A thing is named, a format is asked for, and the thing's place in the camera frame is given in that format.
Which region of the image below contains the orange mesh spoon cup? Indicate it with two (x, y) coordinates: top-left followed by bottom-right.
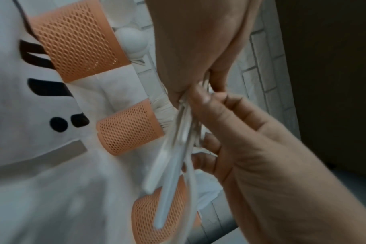
(29, 0), (132, 83)

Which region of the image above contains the white plastic spoon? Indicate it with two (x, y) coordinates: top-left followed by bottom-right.
(181, 133), (202, 244)

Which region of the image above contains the bunch of white plastic forks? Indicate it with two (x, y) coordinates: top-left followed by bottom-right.
(152, 95), (179, 127)

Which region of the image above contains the person's right hand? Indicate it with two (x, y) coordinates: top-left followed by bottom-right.
(186, 84), (366, 244)

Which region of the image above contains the orange mesh knife cup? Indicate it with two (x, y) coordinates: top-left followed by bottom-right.
(131, 176), (202, 244)

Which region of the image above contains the bunch of white plastic spoons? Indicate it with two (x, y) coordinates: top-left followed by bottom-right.
(106, 0), (150, 59)

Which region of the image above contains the grey zip pouch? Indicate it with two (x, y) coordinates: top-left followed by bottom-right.
(0, 0), (92, 170)

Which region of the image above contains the person's left hand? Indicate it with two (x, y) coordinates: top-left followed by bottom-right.
(146, 0), (259, 99)

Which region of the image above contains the orange mesh fork cup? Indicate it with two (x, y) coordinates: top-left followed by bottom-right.
(96, 99), (166, 157)

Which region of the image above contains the grey cabinet panel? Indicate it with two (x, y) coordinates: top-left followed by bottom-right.
(276, 0), (366, 177)

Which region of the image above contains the white plastic fork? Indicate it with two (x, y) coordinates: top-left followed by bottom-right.
(142, 102), (196, 194)
(154, 105), (196, 230)

